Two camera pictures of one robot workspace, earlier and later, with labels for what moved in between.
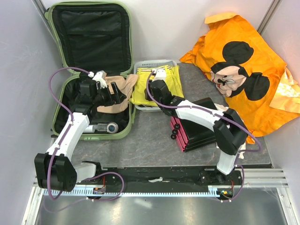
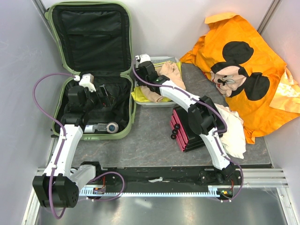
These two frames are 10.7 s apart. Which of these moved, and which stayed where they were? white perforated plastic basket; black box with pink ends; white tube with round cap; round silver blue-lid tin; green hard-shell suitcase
Moved: white perforated plastic basket
Stayed: round silver blue-lid tin; black box with pink ends; white tube with round cap; green hard-shell suitcase
